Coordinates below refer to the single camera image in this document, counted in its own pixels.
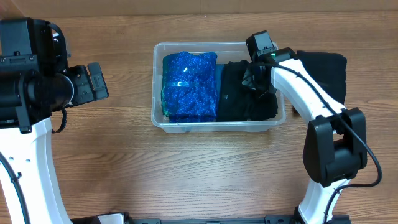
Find small black garment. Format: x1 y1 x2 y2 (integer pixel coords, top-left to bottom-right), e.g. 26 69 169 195
216 60 249 122

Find large black garment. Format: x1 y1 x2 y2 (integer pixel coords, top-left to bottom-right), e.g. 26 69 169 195
297 50 347 105

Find blue sequin cloth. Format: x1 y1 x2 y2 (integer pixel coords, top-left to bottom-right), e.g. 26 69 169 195
161 52 218 123

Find blue denim jeans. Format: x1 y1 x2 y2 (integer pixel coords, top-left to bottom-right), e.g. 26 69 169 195
215 64 224 103

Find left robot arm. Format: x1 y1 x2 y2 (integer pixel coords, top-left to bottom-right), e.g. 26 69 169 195
1 17 109 223

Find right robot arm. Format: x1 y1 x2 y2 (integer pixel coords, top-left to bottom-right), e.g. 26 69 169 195
242 31 367 223

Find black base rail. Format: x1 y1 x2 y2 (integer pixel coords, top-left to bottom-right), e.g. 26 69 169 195
71 211 352 224

